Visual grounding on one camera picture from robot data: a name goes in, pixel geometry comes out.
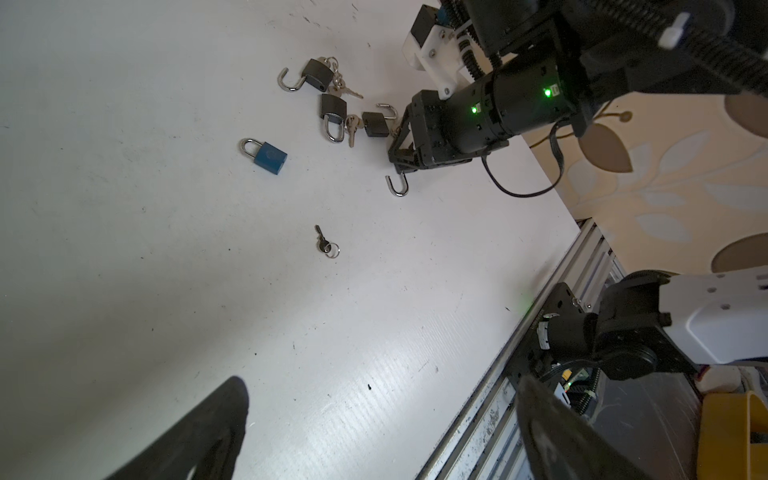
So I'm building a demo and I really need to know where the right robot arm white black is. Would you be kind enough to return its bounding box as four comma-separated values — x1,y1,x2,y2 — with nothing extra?
388,1,767,383

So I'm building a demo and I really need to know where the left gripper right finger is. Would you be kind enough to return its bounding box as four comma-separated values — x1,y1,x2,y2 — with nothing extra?
515,376,648,480

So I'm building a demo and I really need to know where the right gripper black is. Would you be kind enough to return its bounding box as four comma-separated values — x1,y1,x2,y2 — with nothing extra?
388,90,473,174

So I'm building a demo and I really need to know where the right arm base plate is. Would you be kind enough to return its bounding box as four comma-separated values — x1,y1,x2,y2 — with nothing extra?
504,282,598,388

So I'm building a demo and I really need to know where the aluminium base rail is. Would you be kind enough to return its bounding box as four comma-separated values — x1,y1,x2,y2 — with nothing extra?
413,218,625,480

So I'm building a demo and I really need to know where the blue padlock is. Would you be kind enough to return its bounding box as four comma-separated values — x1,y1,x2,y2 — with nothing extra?
239,138,287,175

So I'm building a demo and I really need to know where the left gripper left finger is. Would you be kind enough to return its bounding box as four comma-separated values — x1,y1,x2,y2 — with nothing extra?
110,376,249,479

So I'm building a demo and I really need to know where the black padlock open shackle far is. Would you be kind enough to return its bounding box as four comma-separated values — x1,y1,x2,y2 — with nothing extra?
277,58,335,93

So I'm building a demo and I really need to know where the black padlock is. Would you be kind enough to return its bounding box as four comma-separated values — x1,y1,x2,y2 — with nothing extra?
319,93,347,143
362,103,398,138
385,173,409,198

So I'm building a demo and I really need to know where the yellow object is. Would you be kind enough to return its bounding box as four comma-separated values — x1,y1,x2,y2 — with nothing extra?
697,392,767,479

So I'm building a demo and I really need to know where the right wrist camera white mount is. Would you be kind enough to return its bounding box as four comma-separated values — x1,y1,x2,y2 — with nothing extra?
402,4,472,100

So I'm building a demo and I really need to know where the small key with ring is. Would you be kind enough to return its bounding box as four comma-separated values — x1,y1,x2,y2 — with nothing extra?
315,225,341,259

